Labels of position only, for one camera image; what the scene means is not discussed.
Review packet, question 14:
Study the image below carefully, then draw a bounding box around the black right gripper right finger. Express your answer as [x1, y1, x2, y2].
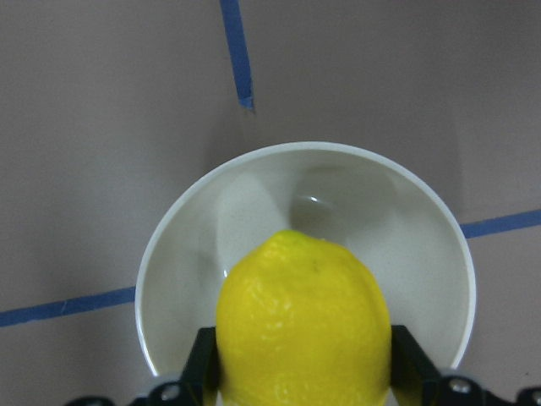
[391, 325, 442, 406]

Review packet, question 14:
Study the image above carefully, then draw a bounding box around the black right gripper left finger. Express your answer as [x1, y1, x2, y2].
[179, 327, 220, 406]

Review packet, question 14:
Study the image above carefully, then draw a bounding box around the yellow lemon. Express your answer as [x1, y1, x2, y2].
[216, 230, 391, 405]

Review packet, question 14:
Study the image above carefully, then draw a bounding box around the white ceramic bowl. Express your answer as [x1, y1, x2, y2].
[135, 141, 476, 376]

